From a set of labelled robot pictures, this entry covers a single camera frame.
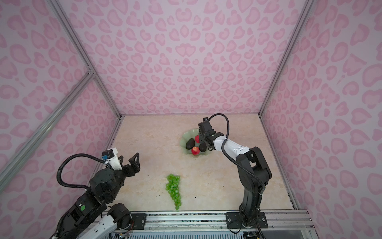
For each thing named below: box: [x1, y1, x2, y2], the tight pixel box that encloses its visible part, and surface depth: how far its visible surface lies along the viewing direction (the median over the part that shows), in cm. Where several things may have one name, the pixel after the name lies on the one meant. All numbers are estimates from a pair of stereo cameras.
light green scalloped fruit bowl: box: [180, 128, 211, 157], surface depth 103 cm
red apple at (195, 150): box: [191, 145, 201, 156], surface depth 97 cm
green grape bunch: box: [165, 173, 182, 211], surface depth 82 cm
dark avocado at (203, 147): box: [199, 142, 207, 153], surface depth 98 cm
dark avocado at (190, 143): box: [186, 137, 196, 150], surface depth 102 cm
